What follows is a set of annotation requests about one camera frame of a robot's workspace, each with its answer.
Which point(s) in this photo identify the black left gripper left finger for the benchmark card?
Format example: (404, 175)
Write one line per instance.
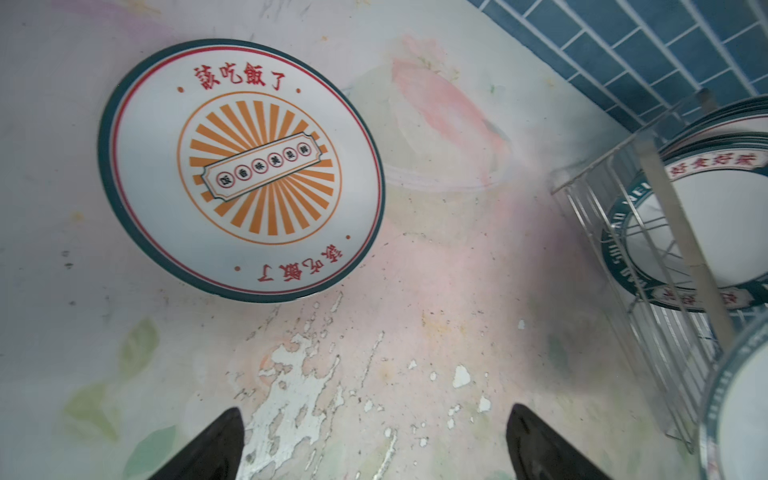
(215, 453)

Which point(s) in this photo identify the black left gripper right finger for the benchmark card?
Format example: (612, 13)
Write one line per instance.
(537, 451)

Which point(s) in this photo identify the green rim white plate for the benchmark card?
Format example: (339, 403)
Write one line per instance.
(732, 432)

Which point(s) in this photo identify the orange sunburst white plate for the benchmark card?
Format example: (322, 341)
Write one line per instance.
(241, 170)

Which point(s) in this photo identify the plate in rack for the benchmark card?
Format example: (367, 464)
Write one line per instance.
(723, 191)
(745, 116)

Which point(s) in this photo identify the chrome wire dish rack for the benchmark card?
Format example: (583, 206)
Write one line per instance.
(677, 349)

